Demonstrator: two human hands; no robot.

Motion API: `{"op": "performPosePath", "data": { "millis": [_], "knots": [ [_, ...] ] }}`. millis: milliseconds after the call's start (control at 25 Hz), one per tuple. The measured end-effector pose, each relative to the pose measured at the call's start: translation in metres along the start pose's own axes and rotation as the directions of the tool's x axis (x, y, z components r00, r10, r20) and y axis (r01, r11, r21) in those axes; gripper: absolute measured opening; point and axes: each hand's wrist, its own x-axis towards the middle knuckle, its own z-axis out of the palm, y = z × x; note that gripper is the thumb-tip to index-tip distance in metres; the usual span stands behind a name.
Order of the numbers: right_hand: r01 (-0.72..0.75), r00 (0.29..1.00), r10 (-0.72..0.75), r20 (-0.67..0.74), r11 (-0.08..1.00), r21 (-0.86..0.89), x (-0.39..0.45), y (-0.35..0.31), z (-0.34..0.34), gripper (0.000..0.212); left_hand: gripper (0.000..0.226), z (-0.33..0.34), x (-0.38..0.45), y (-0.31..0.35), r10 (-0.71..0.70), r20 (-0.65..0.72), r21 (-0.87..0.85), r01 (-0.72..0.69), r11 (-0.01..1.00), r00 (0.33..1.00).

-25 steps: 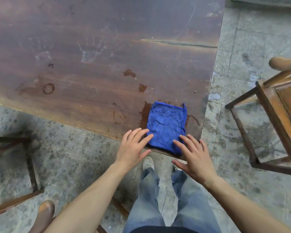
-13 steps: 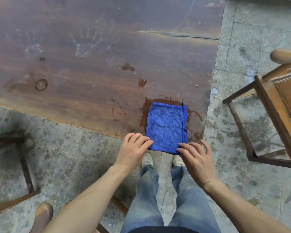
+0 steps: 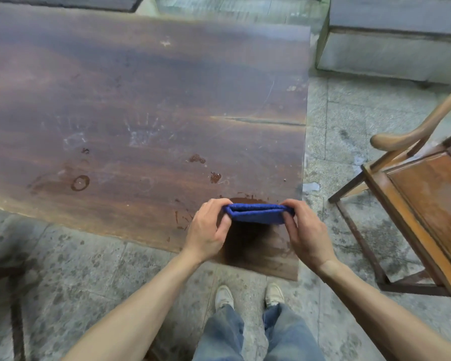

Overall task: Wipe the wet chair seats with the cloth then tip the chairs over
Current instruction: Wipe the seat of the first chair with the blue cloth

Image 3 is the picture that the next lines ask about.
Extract person's left hand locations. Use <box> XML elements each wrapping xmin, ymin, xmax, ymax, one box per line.
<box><xmin>182</xmin><ymin>198</ymin><xmax>234</xmax><ymax>264</ymax></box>

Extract person's right hand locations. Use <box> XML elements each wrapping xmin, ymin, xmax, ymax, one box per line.
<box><xmin>280</xmin><ymin>199</ymin><xmax>341</xmax><ymax>276</ymax></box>

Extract blue cloth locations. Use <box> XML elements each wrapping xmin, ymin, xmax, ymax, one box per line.
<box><xmin>223</xmin><ymin>202</ymin><xmax>296</xmax><ymax>225</ymax></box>

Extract person's left forearm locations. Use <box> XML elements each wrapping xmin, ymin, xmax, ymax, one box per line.
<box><xmin>61</xmin><ymin>249</ymin><xmax>206</xmax><ymax>361</ymax></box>

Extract person's right forearm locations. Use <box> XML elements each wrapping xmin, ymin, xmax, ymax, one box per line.
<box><xmin>318</xmin><ymin>258</ymin><xmax>451</xmax><ymax>361</ymax></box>

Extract person's right white shoe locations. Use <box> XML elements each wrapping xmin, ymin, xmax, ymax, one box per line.
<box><xmin>265</xmin><ymin>283</ymin><xmax>285</xmax><ymax>308</ymax></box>

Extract person's white shoe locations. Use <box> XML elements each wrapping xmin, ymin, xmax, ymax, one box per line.
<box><xmin>214</xmin><ymin>284</ymin><xmax>235</xmax><ymax>311</ymax></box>
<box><xmin>265</xmin><ymin>283</ymin><xmax>285</xmax><ymax>308</ymax></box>

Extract person's left white shoe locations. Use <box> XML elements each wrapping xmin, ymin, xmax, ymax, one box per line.
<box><xmin>214</xmin><ymin>284</ymin><xmax>235</xmax><ymax>311</ymax></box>

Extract person's blue jeans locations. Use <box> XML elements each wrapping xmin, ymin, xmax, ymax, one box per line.
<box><xmin>192</xmin><ymin>302</ymin><xmax>326</xmax><ymax>361</ymax></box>

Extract brown wooden armchair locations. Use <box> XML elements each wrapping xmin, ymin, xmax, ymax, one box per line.
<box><xmin>328</xmin><ymin>83</ymin><xmax>451</xmax><ymax>307</ymax></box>

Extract grey stone bench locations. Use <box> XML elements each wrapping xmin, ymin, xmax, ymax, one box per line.
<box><xmin>315</xmin><ymin>0</ymin><xmax>451</xmax><ymax>86</ymax></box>

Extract dark stone slab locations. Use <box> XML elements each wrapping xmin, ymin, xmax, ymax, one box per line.
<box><xmin>0</xmin><ymin>0</ymin><xmax>147</xmax><ymax>13</ymax></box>

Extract dark wooden stool frame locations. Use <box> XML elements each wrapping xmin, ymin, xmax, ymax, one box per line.
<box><xmin>0</xmin><ymin>264</ymin><xmax>28</xmax><ymax>361</ymax></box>

